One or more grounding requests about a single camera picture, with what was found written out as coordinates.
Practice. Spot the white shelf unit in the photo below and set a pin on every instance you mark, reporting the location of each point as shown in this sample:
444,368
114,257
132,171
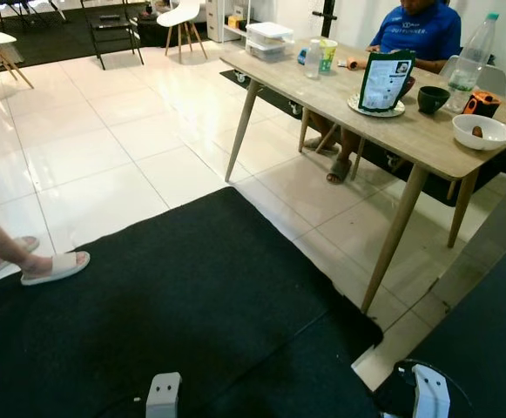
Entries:
219,17

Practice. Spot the small clear plastic bottle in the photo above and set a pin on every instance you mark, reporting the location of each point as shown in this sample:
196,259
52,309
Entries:
313,61

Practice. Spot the green pouch with white label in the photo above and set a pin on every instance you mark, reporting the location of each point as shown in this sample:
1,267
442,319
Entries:
385,80

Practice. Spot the dark green cup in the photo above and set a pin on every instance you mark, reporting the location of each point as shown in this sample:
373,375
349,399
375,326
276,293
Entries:
433,99

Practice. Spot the yellow green paper cup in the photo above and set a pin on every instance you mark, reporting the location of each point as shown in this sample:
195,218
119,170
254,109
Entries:
328,57

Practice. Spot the large black floor mat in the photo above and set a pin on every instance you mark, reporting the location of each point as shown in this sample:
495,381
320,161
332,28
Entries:
165,305

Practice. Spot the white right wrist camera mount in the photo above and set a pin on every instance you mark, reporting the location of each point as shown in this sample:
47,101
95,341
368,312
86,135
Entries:
431,396

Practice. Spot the person's leg with beige sandal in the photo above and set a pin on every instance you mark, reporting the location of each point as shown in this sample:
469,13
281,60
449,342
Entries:
57,266

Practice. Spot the light wooden table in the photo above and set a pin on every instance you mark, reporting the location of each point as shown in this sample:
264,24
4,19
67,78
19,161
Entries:
409,131

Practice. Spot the seated person in blue shirt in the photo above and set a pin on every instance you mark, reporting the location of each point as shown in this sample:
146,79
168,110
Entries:
414,30

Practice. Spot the brown food piece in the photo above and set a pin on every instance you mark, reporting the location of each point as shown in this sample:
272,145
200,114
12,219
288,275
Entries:
477,131

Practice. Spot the white bowl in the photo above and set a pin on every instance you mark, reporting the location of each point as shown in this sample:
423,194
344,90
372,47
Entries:
496,138

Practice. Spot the orange and black device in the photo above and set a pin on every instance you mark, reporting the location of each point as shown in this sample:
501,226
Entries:
482,104

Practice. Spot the clear plastic food container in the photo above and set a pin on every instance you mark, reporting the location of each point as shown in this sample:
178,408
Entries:
267,50
270,30

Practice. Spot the black folding chair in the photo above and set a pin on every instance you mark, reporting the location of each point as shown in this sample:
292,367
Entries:
113,24

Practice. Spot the white chair with wooden legs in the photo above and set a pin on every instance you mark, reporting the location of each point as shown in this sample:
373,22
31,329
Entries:
181,15

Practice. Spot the orange rolled item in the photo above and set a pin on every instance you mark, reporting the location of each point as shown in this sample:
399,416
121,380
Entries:
353,64

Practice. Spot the floral patterned plate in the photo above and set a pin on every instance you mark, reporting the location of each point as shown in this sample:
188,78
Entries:
376,111

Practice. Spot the grey chair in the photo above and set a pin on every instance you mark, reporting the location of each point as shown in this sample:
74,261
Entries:
495,78

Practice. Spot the large clear water bottle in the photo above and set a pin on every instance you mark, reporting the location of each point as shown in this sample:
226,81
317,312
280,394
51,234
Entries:
468,70

